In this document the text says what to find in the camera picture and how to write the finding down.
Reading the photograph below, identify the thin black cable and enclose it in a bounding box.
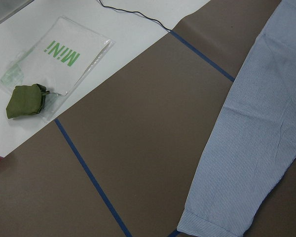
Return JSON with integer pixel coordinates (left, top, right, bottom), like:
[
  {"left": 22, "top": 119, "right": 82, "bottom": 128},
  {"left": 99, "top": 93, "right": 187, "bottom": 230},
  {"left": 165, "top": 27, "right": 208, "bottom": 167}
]
[{"left": 97, "top": 0, "right": 172, "bottom": 33}]

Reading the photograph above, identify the light blue striped shirt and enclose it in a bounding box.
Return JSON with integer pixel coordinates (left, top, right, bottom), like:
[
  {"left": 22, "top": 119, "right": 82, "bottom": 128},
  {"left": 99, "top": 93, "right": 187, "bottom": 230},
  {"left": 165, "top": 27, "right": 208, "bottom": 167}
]
[{"left": 177, "top": 0, "right": 296, "bottom": 237}]

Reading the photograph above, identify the clear plastic MiNi bag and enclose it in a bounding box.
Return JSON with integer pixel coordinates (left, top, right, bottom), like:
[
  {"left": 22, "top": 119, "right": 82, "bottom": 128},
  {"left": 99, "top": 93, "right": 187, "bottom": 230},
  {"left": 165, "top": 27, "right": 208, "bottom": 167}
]
[{"left": 0, "top": 17, "right": 114, "bottom": 120}]

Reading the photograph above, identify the folded green cloth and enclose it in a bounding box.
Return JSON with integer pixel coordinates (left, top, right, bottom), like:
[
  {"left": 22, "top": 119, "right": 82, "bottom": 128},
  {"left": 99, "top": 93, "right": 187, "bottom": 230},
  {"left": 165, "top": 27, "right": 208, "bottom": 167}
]
[{"left": 6, "top": 83, "right": 50, "bottom": 119}]

